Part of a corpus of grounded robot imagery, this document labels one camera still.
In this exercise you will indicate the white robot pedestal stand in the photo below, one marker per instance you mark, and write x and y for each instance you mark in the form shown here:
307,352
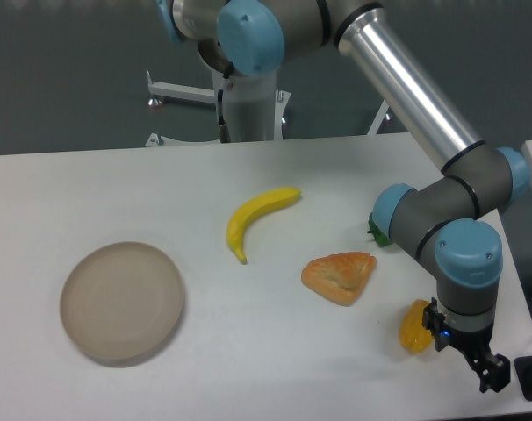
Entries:
254,108

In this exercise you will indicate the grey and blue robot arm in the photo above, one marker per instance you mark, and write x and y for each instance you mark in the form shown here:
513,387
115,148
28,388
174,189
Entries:
245,43

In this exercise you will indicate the yellow banana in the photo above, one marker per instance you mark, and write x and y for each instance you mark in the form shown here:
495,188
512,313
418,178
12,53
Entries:
255,208

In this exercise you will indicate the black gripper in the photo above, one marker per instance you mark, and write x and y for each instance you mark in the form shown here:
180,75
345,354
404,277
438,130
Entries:
471,336

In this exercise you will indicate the yellow bell pepper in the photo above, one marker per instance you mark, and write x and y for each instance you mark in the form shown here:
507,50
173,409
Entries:
412,335

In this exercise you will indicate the green pepper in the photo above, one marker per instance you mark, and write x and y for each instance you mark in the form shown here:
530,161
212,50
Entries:
378,235

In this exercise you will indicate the orange pastry bread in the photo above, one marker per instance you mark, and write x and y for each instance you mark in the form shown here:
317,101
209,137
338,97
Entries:
340,278

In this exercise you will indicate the beige round plate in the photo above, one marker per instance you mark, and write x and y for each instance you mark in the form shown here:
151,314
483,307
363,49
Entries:
121,304

